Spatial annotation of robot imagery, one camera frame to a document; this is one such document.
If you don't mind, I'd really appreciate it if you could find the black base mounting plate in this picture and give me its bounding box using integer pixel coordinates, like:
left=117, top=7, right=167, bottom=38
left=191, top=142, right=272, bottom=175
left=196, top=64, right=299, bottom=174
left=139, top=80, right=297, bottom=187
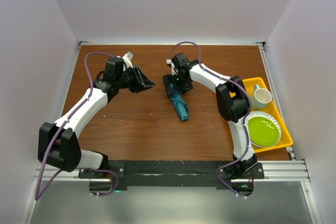
left=78, top=161, right=265, bottom=196

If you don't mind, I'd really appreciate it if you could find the white mug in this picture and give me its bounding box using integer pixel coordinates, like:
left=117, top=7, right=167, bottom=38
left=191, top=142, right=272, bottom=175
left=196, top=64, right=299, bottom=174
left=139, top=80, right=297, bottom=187
left=252, top=84, right=272, bottom=110

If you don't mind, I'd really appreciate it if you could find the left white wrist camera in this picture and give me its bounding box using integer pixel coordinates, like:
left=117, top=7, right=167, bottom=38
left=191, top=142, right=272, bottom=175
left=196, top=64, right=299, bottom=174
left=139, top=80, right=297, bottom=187
left=118, top=52, right=133, bottom=71

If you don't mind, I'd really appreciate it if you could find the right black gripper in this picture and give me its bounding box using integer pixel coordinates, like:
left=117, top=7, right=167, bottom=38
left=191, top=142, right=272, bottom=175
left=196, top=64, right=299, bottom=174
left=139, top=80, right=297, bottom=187
left=163, top=72, right=193, bottom=98

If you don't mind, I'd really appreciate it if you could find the teal cloth napkin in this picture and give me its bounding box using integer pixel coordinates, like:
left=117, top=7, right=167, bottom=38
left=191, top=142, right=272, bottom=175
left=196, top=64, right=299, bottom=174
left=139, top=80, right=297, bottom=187
left=170, top=84, right=189, bottom=122

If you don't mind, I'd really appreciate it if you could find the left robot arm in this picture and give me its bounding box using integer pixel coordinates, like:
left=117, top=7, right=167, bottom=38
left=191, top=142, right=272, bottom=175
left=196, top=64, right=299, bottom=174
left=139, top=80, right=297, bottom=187
left=38, top=52, right=155, bottom=178

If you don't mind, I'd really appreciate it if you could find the aluminium frame rail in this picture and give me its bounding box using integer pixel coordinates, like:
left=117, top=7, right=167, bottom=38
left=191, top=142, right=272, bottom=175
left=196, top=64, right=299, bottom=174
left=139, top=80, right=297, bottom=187
left=33, top=161, right=310, bottom=182

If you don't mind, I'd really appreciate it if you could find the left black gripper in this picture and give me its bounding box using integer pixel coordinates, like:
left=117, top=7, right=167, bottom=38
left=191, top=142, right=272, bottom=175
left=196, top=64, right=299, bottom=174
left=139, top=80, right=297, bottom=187
left=116, top=65, right=154, bottom=93

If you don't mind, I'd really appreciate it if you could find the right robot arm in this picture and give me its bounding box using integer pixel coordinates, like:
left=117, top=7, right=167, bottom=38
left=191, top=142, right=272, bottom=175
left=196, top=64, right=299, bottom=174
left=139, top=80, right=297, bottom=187
left=163, top=53, right=257, bottom=178

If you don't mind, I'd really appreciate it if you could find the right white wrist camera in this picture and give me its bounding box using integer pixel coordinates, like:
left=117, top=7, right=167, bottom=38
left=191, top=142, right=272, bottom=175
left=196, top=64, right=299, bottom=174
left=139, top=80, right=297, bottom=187
left=166, top=59, right=178, bottom=75

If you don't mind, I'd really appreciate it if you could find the green plate white rim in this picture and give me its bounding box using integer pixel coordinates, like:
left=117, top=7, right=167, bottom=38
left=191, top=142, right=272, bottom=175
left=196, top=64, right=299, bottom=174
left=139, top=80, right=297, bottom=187
left=248, top=111, right=282, bottom=148

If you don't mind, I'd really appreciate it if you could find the yellow plastic tray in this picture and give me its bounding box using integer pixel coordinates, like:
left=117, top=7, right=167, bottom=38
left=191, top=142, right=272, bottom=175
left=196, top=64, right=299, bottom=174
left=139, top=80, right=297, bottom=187
left=243, top=77, right=293, bottom=153

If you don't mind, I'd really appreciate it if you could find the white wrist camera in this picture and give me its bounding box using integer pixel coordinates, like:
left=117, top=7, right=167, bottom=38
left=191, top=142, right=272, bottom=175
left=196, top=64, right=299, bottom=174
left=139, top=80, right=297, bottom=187
left=166, top=59, right=178, bottom=75
left=118, top=52, right=133, bottom=71

